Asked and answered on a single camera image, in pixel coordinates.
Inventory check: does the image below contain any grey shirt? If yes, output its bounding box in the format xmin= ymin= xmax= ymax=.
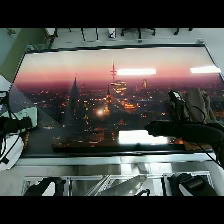
xmin=169 ymin=87 xmax=222 ymax=152

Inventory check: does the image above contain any silver frame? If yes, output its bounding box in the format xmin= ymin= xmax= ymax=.
xmin=19 ymin=152 xmax=224 ymax=197

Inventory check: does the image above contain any black cable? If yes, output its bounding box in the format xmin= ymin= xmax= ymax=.
xmin=189 ymin=104 xmax=208 ymax=125

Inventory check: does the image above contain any black chair base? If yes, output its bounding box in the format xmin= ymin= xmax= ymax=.
xmin=120 ymin=27 xmax=157 ymax=41

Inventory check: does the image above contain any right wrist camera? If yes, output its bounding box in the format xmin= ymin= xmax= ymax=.
xmin=167 ymin=89 xmax=187 ymax=122

